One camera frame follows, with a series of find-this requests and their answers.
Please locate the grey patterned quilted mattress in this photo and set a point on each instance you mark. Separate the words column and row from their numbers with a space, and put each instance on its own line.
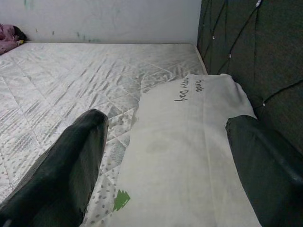
column 71, row 82

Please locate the white pillow with black lettering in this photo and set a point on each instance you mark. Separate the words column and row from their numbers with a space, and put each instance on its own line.
column 177, row 153

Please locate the purple cartoon print blanket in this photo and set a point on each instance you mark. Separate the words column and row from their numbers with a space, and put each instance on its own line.
column 9, row 35

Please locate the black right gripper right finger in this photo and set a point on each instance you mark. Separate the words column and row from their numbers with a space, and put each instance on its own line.
column 272, row 179

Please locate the black tufted headboard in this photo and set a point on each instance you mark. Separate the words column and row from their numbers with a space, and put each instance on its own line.
column 248, row 47

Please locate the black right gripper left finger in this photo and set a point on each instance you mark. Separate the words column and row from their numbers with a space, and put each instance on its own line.
column 56, row 184

